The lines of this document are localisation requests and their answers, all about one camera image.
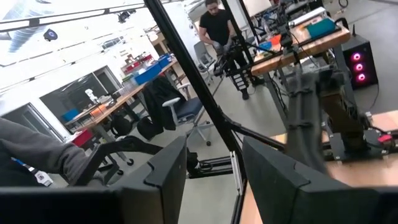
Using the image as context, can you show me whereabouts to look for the black computer pink lights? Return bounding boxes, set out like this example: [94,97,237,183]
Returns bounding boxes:
[341,33,379,91]

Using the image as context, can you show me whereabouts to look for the wooden work table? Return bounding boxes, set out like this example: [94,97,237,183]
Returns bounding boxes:
[250,15,352,77]

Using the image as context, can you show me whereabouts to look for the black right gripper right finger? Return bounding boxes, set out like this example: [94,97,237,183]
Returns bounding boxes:
[241,135,353,224]

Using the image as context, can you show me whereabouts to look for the silver metal bracket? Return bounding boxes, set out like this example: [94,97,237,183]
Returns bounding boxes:
[229,151,246,196]

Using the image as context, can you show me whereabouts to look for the teal box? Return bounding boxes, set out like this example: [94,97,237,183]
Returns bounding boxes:
[306,17,336,40]

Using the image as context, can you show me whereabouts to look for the person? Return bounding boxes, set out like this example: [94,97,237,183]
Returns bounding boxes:
[0,116,105,188]
[198,0,265,101]

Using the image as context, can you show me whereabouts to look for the white blue office chair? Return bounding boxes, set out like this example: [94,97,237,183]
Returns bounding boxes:
[161,82,215,147]

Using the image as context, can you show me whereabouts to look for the blue storage bin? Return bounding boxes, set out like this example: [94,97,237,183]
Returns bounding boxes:
[133,63,162,85]
[158,54,172,69]

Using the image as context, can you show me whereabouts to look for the black dome camera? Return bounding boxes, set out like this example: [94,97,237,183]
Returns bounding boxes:
[43,28,58,42]

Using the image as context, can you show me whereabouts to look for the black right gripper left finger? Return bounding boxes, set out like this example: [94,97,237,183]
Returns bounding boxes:
[118,135,188,224]

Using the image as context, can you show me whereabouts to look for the black backpack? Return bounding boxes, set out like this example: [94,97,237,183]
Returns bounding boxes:
[136,116,164,141]
[110,114,134,138]

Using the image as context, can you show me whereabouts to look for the grey office chair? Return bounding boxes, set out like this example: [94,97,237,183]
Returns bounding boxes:
[193,40,215,85]

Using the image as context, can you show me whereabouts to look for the long wooden table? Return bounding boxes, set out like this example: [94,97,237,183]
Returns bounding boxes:
[63,57,187,134]

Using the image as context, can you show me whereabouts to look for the red storage bin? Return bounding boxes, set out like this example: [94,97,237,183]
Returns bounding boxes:
[72,129,94,147]

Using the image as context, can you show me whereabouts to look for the black jacket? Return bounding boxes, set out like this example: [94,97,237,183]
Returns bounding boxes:
[142,76,187,131]

